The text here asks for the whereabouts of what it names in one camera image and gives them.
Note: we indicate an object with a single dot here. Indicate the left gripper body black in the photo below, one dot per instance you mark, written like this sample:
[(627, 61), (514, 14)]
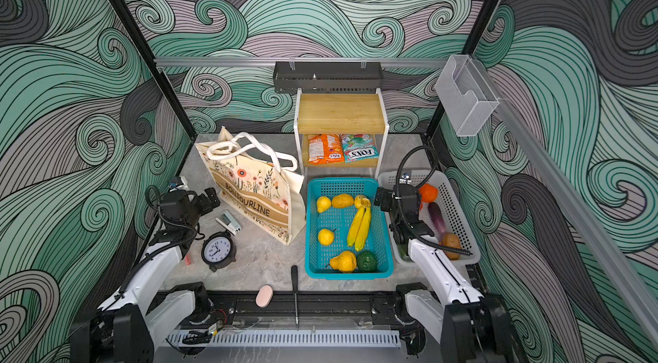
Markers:
[(200, 206)]

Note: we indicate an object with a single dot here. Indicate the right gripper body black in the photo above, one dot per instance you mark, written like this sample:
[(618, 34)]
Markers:
[(389, 203)]

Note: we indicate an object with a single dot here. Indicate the cream canvas grocery bag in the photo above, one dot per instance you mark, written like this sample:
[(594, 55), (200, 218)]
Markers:
[(257, 181)]

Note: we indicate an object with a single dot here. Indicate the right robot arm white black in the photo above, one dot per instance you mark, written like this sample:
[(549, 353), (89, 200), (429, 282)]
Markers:
[(468, 326)]

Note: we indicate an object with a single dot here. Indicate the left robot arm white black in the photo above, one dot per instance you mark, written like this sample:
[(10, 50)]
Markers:
[(126, 327)]

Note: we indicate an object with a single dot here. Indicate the teal Fox's candy bag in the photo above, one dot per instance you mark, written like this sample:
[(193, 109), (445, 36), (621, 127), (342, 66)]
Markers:
[(358, 147)]

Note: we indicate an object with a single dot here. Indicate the orange snack bag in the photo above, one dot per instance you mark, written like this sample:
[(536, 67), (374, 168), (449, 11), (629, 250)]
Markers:
[(325, 149)]

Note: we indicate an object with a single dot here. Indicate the orange tomato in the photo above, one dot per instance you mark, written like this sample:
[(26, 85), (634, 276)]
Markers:
[(428, 193)]

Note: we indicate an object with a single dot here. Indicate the white stapler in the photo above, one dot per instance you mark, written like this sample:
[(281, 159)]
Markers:
[(229, 223)]

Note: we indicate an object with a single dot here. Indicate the dark eggplant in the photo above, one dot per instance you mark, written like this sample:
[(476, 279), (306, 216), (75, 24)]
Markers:
[(437, 219)]

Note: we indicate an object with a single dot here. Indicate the black alarm clock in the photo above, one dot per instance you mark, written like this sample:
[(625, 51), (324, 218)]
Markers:
[(218, 251)]

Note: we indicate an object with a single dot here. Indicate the small yellow banana bunch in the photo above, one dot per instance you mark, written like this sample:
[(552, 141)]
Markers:
[(358, 232)]

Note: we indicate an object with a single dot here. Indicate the white plastic basket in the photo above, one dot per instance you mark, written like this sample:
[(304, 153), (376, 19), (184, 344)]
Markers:
[(450, 209)]

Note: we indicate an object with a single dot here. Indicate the brown potato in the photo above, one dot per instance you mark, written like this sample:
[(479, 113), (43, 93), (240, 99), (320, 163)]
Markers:
[(453, 241)]

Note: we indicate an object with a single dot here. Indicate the yellow mango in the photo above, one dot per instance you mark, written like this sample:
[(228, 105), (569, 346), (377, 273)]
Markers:
[(342, 201)]

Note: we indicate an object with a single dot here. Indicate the teal plastic basket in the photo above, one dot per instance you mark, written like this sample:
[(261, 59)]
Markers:
[(317, 257)]

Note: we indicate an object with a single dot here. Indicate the green avocado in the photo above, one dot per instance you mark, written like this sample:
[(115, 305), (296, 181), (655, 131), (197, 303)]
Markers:
[(367, 262)]

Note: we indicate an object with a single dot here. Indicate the yellow lemon upper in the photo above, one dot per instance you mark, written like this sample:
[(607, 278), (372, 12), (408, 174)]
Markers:
[(323, 204)]

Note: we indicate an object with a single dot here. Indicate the yellow lemon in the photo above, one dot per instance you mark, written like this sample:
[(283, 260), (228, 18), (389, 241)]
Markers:
[(326, 237), (323, 204)]

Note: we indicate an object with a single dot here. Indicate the yellow pear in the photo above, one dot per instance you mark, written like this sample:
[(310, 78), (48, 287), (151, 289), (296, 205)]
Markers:
[(345, 262)]

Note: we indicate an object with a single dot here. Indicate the yellow lemon lower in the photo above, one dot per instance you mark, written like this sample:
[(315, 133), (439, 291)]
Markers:
[(326, 237)]

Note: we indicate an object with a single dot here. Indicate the white wooden two-tier shelf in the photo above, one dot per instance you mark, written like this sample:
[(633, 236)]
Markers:
[(338, 113)]

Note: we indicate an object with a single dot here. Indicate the pink oval eraser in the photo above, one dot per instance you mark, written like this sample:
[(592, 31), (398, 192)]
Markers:
[(264, 296)]

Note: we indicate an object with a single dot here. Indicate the black screwdriver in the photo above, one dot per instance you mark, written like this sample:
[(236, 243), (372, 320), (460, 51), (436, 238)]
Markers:
[(295, 293)]

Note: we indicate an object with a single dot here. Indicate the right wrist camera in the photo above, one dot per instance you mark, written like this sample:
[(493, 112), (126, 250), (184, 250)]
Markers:
[(405, 178)]

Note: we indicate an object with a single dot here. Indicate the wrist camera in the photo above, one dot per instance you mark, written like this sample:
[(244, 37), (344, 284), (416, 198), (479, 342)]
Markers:
[(405, 178), (178, 183)]

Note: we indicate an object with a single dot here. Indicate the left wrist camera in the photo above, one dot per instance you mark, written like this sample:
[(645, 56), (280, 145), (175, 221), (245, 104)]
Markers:
[(178, 183)]

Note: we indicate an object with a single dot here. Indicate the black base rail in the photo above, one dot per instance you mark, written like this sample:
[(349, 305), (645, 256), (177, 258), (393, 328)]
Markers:
[(238, 308)]

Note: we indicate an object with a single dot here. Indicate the clear acrylic wall holder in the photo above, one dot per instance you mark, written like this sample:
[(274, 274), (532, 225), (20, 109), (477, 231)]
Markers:
[(467, 93)]

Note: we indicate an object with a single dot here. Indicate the white cable duct strip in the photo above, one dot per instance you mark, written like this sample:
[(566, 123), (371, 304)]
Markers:
[(389, 339)]

